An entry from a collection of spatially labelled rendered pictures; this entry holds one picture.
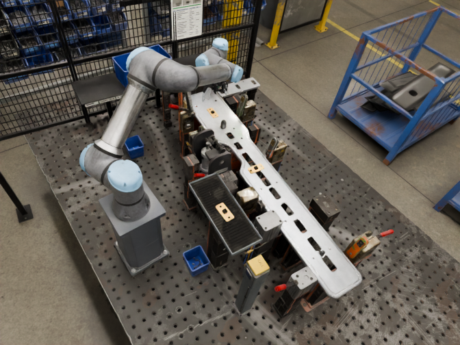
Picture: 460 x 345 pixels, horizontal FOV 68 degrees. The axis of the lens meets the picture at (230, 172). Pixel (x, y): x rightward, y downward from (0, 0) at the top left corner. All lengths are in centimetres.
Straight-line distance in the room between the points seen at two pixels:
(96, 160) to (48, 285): 144
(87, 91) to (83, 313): 138
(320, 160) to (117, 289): 143
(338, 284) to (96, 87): 165
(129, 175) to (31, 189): 190
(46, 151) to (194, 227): 104
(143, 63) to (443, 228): 279
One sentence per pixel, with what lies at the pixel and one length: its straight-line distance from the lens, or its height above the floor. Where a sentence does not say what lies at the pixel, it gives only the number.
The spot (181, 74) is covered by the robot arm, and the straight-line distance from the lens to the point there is 129.
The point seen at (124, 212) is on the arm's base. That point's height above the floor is 114.
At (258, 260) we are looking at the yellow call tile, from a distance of 131.
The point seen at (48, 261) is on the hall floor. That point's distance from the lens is 275.
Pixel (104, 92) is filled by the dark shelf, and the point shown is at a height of 103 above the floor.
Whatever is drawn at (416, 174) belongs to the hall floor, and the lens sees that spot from 366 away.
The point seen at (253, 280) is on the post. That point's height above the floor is 112.
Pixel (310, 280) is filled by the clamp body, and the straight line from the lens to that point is 144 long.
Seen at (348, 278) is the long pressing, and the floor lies 100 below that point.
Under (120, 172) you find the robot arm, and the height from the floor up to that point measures 133.
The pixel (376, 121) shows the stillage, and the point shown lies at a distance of 374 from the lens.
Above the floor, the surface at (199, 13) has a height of 130.
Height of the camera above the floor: 233
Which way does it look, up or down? 50 degrees down
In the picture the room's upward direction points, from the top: 9 degrees clockwise
